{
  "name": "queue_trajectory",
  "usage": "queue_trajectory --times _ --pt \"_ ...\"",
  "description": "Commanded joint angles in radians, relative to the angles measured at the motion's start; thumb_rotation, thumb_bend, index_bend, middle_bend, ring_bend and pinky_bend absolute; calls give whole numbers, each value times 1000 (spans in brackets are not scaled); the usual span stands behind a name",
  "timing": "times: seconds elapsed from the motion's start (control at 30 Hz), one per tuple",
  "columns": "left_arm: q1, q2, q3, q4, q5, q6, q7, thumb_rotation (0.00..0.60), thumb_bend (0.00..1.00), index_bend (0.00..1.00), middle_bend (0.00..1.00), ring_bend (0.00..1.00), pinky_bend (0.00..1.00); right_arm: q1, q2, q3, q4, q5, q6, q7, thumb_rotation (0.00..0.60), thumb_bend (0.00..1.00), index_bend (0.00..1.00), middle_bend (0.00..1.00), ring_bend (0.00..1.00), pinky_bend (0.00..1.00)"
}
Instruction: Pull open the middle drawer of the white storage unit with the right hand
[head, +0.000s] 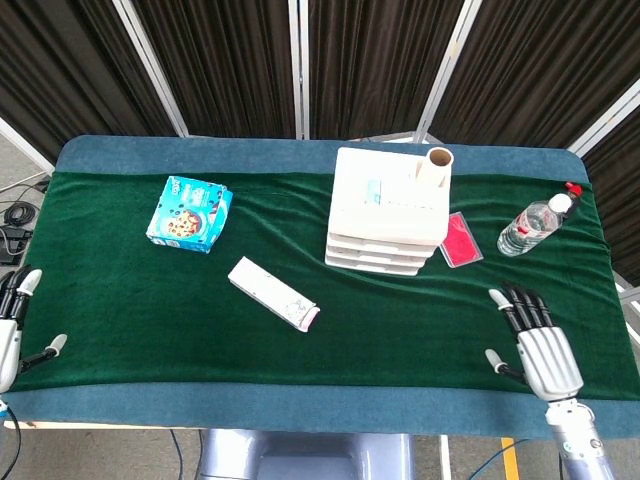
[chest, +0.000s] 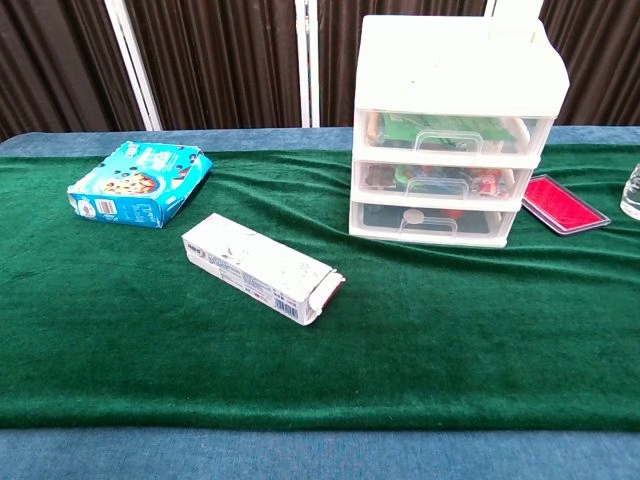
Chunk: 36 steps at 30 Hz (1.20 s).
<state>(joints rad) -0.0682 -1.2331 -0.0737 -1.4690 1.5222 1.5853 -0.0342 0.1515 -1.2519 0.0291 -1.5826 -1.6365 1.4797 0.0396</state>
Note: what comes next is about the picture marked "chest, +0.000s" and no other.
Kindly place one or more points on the clear drawer with green packet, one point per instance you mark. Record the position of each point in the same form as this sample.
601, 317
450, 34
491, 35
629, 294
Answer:
530, 131

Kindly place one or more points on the clear plastic drawer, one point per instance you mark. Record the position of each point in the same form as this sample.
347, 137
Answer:
380, 220

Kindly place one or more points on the white toothpaste box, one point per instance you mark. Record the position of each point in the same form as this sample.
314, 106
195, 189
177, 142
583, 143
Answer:
255, 260

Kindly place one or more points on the clear drawer with colourful items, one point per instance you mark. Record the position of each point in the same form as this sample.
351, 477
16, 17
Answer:
385, 177

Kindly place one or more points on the blue cookie box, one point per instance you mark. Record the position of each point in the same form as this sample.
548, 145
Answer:
135, 185

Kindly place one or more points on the white plastic storage box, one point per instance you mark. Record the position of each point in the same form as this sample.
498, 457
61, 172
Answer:
450, 75

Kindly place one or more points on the green packet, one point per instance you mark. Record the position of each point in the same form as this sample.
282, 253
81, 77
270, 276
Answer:
440, 124

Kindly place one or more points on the dark folding screen partition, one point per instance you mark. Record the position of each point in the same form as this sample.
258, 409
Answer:
225, 60

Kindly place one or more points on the green velvet cloth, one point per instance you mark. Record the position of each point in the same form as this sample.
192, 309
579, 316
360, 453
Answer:
150, 360

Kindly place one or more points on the blue table cover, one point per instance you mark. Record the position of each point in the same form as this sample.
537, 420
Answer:
250, 455

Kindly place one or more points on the red pink packet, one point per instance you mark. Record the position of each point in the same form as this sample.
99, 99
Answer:
560, 202

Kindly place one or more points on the clear plastic water bottle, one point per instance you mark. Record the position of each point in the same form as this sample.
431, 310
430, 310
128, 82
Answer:
632, 195

